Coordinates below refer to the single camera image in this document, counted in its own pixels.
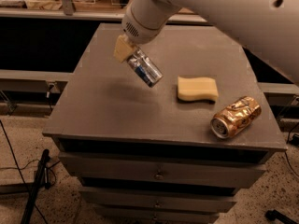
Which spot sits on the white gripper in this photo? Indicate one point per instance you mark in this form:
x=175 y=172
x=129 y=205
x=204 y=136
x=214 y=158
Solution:
x=139 y=30

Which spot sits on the silver redbull can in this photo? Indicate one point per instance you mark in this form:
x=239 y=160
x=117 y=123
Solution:
x=144 y=67

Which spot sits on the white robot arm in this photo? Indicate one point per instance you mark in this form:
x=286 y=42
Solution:
x=267 y=28

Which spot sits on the crushed gold soda can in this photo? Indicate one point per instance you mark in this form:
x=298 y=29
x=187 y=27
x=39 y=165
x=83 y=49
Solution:
x=235 y=117

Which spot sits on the yellow sponge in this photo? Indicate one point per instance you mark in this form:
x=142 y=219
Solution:
x=197 y=89

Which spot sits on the grey drawer cabinet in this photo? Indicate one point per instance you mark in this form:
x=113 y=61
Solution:
x=114 y=132

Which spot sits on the top drawer knob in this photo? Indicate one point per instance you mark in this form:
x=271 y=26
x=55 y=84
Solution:
x=159 y=175

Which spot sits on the black tripod leg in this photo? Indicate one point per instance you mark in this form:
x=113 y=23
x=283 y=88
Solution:
x=33 y=191

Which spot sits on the black stand foot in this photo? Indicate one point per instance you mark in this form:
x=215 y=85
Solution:
x=273 y=215

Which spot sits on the grey metal shelf rail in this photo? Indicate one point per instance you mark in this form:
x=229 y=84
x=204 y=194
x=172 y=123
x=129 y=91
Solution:
x=115 y=16

